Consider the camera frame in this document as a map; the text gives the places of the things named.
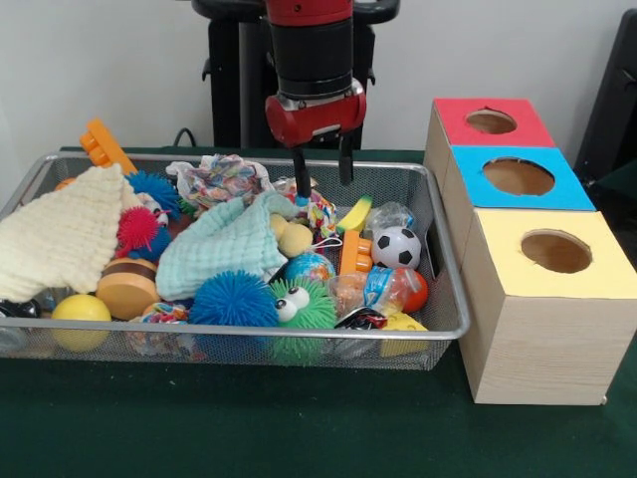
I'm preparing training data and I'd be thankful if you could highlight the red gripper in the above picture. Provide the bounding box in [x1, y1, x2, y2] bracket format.
[264, 92, 368, 200]

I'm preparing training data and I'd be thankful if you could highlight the yellow plush toy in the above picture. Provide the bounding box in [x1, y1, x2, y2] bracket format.
[268, 213, 315, 258]

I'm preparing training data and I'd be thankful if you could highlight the light blue muslin cloth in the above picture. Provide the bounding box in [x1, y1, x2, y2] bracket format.
[155, 191, 290, 303]

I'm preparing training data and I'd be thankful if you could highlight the blue spiky ball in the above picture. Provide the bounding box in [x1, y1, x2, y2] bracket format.
[126, 171, 183, 220]
[188, 271, 280, 328]

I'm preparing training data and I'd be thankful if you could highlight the pink blue fuzzy caterpillar toy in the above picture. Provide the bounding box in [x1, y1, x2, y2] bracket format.
[116, 193, 175, 265]

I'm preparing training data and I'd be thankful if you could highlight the orange plastic toy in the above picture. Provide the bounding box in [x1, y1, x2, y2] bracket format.
[79, 118, 138, 175]

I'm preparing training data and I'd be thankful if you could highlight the cream muslin cloth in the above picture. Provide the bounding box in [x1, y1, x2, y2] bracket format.
[0, 162, 143, 304]

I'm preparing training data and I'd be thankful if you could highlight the wooden box with three holes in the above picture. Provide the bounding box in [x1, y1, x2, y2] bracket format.
[423, 98, 637, 407]

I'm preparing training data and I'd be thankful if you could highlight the yellow banana toy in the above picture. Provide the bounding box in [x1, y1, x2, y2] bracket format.
[336, 194, 374, 235]

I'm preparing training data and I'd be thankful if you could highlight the small orange toy brick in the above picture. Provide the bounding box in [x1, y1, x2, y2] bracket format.
[339, 230, 373, 277]

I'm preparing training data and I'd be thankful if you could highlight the crumpled colourful print cloth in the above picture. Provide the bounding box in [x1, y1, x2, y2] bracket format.
[165, 153, 275, 218]

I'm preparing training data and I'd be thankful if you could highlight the black white soccer ball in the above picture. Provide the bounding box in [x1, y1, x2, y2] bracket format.
[371, 226, 423, 271]

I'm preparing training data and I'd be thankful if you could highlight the green spiky toy with eyes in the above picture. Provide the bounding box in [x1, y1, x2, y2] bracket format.
[268, 278, 338, 330]

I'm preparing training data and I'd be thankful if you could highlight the tan brown toy hamburger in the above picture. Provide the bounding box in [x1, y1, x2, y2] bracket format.
[96, 257, 160, 322]

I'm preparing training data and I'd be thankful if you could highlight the yellow ball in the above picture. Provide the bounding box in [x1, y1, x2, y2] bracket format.
[50, 293, 111, 353]

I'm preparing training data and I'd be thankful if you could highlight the dark green side tablecloth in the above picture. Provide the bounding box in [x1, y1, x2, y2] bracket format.
[589, 158, 637, 235]

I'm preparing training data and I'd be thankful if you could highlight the black stand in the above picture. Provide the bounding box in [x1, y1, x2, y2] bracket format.
[571, 8, 637, 173]

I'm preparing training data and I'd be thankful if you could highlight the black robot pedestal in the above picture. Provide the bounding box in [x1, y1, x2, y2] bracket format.
[191, 0, 402, 150]

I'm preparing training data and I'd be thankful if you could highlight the shallow wire mesh bin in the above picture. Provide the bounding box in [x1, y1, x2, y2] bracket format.
[0, 151, 472, 372]

